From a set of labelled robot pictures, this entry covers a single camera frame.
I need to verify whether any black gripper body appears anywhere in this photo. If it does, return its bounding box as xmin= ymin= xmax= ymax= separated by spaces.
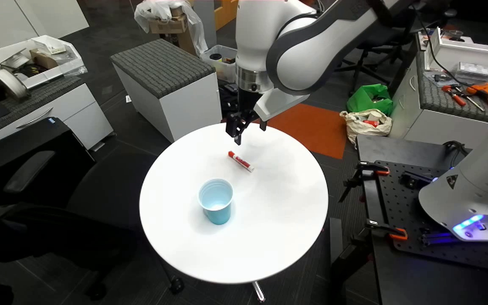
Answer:
xmin=221 ymin=84 xmax=262 ymax=124

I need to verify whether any red marker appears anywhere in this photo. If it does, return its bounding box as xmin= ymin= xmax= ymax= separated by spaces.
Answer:
xmin=226 ymin=150 xmax=257 ymax=173

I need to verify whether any light blue plastic cup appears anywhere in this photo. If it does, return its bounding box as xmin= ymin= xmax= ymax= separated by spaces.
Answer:
xmin=197 ymin=177 xmax=236 ymax=228

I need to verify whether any white plastic bin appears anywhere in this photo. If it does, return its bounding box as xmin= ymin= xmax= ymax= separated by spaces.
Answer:
xmin=201 ymin=43 xmax=241 ymax=82

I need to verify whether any orange floor mat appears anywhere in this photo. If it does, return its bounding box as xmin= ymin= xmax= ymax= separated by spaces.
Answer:
xmin=267 ymin=102 xmax=350 ymax=162

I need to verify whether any white cabinet with grey cushion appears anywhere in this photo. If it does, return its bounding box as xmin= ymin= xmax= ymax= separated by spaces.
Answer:
xmin=392 ymin=70 xmax=488 ymax=151
xmin=109 ymin=38 xmax=224 ymax=143

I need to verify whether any white tote bag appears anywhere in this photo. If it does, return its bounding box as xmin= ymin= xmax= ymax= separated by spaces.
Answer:
xmin=340 ymin=109 xmax=394 ymax=150

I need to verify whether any green bag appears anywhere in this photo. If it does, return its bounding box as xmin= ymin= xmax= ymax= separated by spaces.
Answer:
xmin=345 ymin=84 xmax=397 ymax=118

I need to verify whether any black orange bar clamp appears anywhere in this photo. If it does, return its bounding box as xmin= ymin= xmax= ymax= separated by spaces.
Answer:
xmin=340 ymin=162 xmax=394 ymax=204
xmin=365 ymin=219 xmax=411 ymax=245

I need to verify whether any white plastic bag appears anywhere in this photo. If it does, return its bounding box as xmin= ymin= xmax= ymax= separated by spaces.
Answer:
xmin=133 ymin=0 xmax=209 ymax=58

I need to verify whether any white table leg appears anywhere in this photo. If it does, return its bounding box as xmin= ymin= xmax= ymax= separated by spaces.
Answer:
xmin=250 ymin=280 xmax=268 ymax=304

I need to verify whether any black office chair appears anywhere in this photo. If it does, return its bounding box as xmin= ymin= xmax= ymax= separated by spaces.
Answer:
xmin=0 ymin=116 xmax=162 ymax=302

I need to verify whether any white desk with dark top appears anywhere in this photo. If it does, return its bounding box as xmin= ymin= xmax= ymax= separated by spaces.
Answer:
xmin=0 ymin=70 xmax=116 ymax=155

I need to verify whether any white storage tray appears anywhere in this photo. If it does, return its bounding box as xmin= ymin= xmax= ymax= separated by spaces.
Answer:
xmin=416 ymin=26 xmax=488 ymax=82

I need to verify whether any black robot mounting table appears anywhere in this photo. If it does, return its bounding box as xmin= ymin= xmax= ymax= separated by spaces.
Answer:
xmin=357 ymin=135 xmax=488 ymax=305

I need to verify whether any white box of clutter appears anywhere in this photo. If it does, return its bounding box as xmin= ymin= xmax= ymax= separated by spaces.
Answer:
xmin=0 ymin=35 xmax=89 ymax=92

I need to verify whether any orange hand tool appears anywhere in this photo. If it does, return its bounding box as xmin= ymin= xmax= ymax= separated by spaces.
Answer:
xmin=463 ymin=82 xmax=488 ymax=112

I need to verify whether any white tape roll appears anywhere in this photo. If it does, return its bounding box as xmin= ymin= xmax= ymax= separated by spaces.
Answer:
xmin=0 ymin=68 xmax=30 ymax=101

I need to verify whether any orange handled screwdriver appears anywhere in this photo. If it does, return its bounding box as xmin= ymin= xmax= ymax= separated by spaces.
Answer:
xmin=443 ymin=84 xmax=470 ymax=109

